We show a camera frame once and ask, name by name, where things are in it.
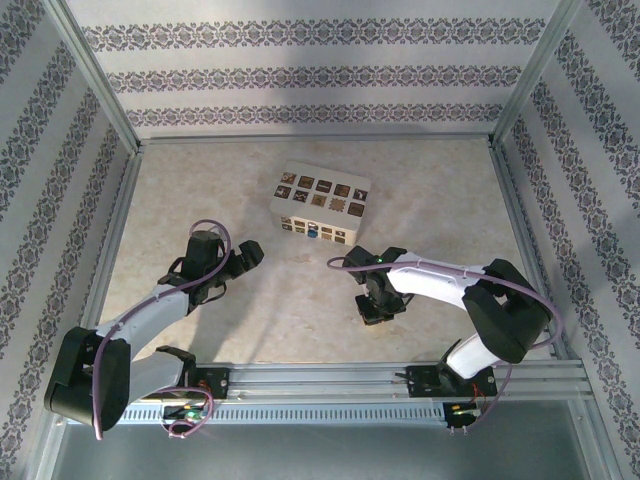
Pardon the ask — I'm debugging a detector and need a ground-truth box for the white box with picture tiles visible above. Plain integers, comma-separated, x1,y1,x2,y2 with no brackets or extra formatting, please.
268,159,373,247

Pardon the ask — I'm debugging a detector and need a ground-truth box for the right circuit board with light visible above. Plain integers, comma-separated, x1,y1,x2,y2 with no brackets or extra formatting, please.
443,401,482,430

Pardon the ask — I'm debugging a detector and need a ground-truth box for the circuit board with light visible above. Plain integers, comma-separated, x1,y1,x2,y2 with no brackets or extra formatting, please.
163,405,209,422
443,401,482,430

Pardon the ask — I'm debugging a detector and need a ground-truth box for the grey sheet metal panel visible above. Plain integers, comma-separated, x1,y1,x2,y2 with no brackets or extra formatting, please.
47,423,594,480

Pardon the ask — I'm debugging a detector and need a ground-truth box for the left circuit board with light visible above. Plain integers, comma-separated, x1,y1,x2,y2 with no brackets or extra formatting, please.
163,405,209,422

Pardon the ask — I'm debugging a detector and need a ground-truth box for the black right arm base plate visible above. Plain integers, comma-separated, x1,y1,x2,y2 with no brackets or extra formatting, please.
406,364,497,399

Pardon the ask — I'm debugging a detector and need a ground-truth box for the aluminium mounting rail beam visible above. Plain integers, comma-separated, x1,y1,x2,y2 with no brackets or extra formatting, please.
49,360,587,402

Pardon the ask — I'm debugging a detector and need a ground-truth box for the aluminium table edge rail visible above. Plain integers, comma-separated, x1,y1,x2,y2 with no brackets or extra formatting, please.
487,143,572,362
74,149,145,366
135,133,495,147

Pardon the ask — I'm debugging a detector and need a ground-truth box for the slotted grey cable duct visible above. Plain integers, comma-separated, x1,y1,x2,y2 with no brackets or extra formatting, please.
67,402,447,427

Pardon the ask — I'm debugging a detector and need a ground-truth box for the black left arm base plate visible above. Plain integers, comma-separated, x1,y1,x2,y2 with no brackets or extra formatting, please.
141,367,232,401

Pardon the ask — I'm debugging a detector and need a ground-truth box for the aluminium corner post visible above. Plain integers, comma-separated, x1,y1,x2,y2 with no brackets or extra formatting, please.
490,0,585,151
43,0,142,157

